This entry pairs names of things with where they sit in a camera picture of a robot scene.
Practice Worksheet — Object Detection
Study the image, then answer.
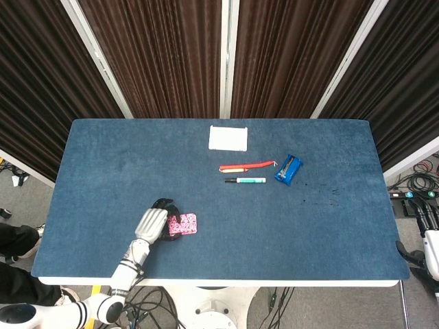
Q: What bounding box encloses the white frame bar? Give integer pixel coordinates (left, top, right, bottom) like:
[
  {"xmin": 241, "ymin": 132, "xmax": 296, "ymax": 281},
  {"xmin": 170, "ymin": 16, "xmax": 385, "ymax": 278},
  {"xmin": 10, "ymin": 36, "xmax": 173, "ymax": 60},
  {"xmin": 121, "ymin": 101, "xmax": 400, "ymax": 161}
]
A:
[
  {"xmin": 0, "ymin": 148, "xmax": 56, "ymax": 188},
  {"xmin": 383, "ymin": 136, "xmax": 439, "ymax": 180}
]

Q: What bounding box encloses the brown pleated curtain panel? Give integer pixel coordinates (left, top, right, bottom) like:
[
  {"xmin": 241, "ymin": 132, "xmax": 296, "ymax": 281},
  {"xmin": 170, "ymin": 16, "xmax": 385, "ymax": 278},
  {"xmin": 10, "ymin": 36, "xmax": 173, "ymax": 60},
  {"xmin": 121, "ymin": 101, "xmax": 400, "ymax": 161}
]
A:
[
  {"xmin": 318, "ymin": 0, "xmax": 439, "ymax": 172},
  {"xmin": 0, "ymin": 0, "xmax": 125, "ymax": 182},
  {"xmin": 230, "ymin": 0, "xmax": 374, "ymax": 119},
  {"xmin": 78, "ymin": 0, "xmax": 224, "ymax": 119}
]

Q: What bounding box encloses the blue snack packet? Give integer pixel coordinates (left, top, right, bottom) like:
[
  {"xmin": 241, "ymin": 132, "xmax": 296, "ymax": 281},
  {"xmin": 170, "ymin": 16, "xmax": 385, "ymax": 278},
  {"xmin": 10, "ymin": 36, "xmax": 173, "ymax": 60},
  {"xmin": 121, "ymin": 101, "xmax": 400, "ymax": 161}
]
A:
[{"xmin": 274, "ymin": 154, "xmax": 305, "ymax": 187}]

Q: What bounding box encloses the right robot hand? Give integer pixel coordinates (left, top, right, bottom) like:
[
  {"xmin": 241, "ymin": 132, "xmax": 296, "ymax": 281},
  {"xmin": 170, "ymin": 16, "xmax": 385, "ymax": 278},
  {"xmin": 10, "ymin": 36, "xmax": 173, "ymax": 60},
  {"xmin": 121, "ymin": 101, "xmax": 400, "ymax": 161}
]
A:
[{"xmin": 395, "ymin": 198, "xmax": 439, "ymax": 278}]

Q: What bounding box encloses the black floor cable bundle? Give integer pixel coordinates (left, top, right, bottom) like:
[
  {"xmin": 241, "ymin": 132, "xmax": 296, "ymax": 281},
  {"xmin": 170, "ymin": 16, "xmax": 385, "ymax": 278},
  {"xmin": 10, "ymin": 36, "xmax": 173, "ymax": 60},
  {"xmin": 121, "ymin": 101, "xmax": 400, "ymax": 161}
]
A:
[
  {"xmin": 118, "ymin": 286, "xmax": 185, "ymax": 329},
  {"xmin": 387, "ymin": 154, "xmax": 439, "ymax": 193}
]

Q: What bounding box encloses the green whiteboard marker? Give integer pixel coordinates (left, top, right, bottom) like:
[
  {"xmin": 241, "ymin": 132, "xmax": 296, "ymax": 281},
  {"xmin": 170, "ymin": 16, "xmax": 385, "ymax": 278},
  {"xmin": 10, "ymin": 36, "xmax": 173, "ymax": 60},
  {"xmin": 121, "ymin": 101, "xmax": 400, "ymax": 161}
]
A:
[{"xmin": 224, "ymin": 177, "xmax": 267, "ymax": 184}]

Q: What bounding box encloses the white frame post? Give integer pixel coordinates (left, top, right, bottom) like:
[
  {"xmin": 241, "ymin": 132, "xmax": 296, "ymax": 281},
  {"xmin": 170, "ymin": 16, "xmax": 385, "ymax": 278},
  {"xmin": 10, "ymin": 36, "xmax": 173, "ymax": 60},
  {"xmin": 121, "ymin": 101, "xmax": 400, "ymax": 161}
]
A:
[
  {"xmin": 60, "ymin": 0, "xmax": 134, "ymax": 119},
  {"xmin": 219, "ymin": 0, "xmax": 240, "ymax": 119},
  {"xmin": 310, "ymin": 0, "xmax": 390, "ymax": 119}
]

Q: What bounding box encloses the power strip with green buttons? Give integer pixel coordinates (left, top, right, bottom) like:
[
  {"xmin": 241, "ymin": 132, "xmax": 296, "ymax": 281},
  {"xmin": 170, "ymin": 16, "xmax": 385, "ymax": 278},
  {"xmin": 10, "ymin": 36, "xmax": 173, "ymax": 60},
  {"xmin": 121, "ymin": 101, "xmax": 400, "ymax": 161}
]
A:
[{"xmin": 389, "ymin": 191, "xmax": 439, "ymax": 200}]

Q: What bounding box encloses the black cable with inline box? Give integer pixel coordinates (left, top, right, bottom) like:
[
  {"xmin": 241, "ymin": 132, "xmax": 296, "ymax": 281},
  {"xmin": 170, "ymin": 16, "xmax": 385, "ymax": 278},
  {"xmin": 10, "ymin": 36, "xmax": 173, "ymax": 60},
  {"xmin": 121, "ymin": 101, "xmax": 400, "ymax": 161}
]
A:
[{"xmin": 265, "ymin": 286, "xmax": 296, "ymax": 329}]

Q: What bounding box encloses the person leg in black trousers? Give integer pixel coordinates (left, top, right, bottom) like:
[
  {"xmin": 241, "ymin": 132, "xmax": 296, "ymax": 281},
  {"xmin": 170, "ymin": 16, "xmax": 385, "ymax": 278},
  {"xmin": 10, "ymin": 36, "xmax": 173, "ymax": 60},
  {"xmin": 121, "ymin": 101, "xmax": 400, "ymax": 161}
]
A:
[{"xmin": 0, "ymin": 207, "xmax": 80, "ymax": 308}]

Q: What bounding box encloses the grey metal table leg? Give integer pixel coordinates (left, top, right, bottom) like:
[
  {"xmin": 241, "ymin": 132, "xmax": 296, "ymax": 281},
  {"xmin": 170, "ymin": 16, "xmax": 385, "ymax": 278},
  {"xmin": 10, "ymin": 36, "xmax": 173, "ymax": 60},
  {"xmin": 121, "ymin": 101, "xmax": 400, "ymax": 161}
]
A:
[{"xmin": 399, "ymin": 280, "xmax": 410, "ymax": 329}]

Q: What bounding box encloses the blue fabric table cover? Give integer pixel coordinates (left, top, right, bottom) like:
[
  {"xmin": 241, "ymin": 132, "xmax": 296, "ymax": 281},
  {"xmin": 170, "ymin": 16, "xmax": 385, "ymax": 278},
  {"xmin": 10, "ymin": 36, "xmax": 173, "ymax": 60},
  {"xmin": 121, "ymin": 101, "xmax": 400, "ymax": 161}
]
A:
[{"xmin": 30, "ymin": 118, "xmax": 412, "ymax": 280}]

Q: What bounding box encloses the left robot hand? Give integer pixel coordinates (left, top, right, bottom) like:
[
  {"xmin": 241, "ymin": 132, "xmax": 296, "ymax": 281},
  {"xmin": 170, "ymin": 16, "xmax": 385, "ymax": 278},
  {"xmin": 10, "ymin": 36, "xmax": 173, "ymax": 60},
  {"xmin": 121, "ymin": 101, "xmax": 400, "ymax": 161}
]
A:
[{"xmin": 133, "ymin": 197, "xmax": 181, "ymax": 243}]

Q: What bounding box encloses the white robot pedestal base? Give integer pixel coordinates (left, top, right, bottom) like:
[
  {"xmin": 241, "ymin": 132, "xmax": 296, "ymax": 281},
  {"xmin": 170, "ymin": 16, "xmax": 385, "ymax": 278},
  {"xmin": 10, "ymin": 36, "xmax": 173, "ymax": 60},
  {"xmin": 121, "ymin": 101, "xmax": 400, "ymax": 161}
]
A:
[{"xmin": 169, "ymin": 286, "xmax": 259, "ymax": 329}]

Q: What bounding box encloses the white plastic tray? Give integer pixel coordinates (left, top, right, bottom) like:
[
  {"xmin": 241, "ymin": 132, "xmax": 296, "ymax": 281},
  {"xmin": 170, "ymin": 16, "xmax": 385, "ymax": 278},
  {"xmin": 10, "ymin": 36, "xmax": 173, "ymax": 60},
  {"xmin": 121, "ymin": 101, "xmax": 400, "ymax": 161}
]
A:
[{"xmin": 208, "ymin": 125, "xmax": 249, "ymax": 152}]

